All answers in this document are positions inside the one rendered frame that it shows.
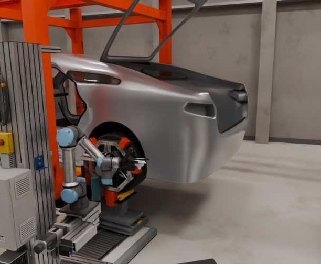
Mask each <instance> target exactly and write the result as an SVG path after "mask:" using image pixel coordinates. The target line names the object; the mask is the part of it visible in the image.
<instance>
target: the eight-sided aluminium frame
mask: <svg viewBox="0 0 321 264"><path fill-rule="evenodd" d="M119 142H120V141H118V140H117V141H116V140H107V139H101V140H99V141H97V143H96V144H95V147H96V148H97V149H99V148H100V147H101V145H102V144H106V145H112V146H116V147H117V149H118V150H119V151H120V152H121V154H122V155H123V156H125V154H126V153H127V149H126V148H124V149H122V148H121V147H120V146H119V145H118V144H119ZM129 158H133V157H132V155H131V154H130V155H129ZM89 173H90V175H92V176H95V175H97V176H99V175H98V174H97V173H96V171H95V161H89ZM133 179H134V174H133V173H131V172H130V171H127V179H126V180H125V181H124V182H123V183H122V184H121V185H120V186H117V185H104V184H102V180H101V177H100V176H99V180H100V187H101V188H102V189H106V190H111V191H116V192H119V191H121V190H122V189H123V188H124V187H125V186H126V185H128V184H129V183H130V182H131V181H132V180H133Z"/></svg>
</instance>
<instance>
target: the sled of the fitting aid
mask: <svg viewBox="0 0 321 264"><path fill-rule="evenodd" d="M147 222H148V216H147V215H142V216H141V217H140V218H139V219H138V220H136V221H135V222H134V223H133V224H132V225H130V226H126V225H122V224H118V223H114V222H111V221H106V220H103V219H100V217H99V225H98V226H97V227H101V228H104V229H108V230H111V231H114V232H118V233H122V234H126V235H129V236H133V235H134V234H135V233H136V232H137V231H138V230H140V229H141V228H142V227H143V226H144V225H145V224H146V223H147Z"/></svg>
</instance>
